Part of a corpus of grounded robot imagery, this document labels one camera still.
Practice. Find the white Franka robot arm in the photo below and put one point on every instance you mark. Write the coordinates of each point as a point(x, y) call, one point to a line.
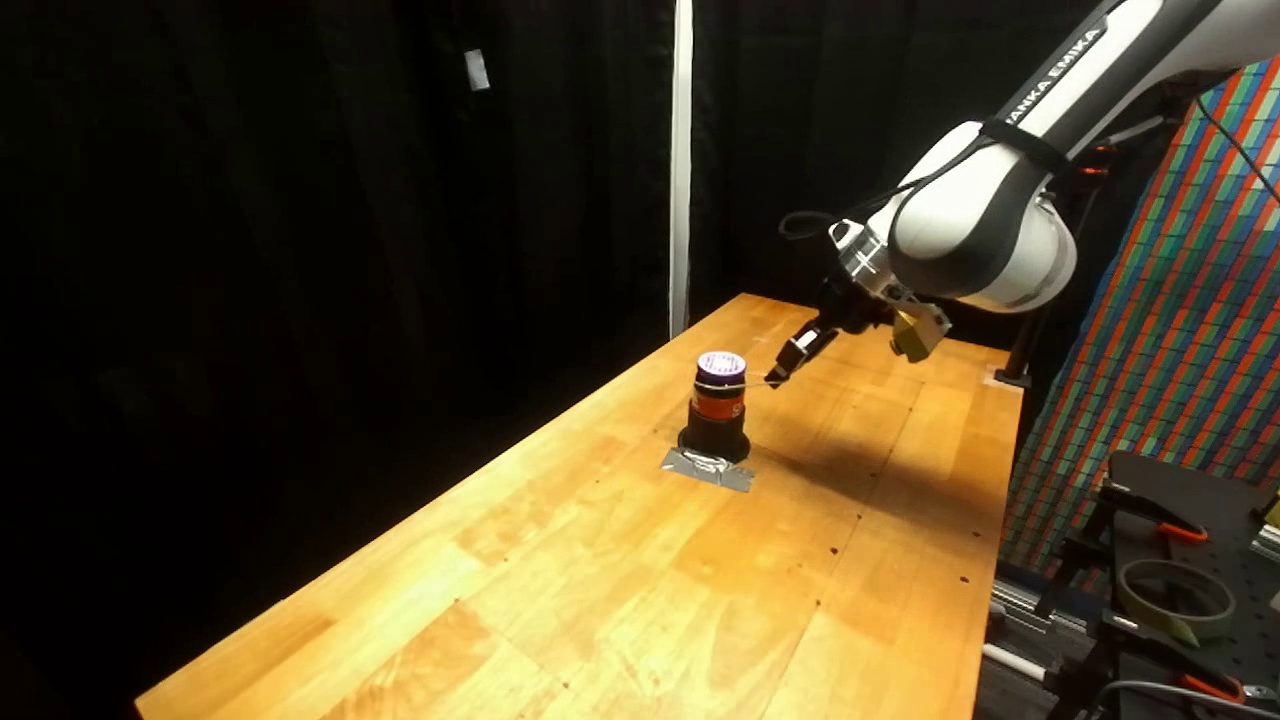
point(995, 221)

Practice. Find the white vertical pole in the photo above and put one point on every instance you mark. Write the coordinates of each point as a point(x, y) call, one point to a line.
point(683, 160)

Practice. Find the aluminium frame rail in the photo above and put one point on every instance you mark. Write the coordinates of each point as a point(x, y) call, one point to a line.
point(1042, 625)

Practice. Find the black round jar base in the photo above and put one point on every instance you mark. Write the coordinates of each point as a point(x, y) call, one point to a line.
point(713, 443)

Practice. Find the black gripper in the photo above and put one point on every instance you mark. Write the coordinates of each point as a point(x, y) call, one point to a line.
point(852, 285)

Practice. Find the yellowish wrist camera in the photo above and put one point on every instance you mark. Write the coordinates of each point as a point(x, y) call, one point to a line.
point(923, 334)

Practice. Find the small white hanging tag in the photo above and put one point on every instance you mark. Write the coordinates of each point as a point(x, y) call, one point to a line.
point(478, 70)

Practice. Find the gray tape patch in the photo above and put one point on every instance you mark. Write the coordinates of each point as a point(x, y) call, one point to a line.
point(705, 469)

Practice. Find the black stand post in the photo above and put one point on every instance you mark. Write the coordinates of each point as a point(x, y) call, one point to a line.
point(1029, 359)

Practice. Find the multicoloured patterned panel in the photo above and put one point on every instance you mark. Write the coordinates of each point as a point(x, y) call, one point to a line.
point(1187, 362)

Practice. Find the orange jar with white lid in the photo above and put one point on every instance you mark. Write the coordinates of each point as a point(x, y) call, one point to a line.
point(719, 392)

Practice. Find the beige masking tape roll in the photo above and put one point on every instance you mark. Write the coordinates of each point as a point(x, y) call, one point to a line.
point(1174, 601)

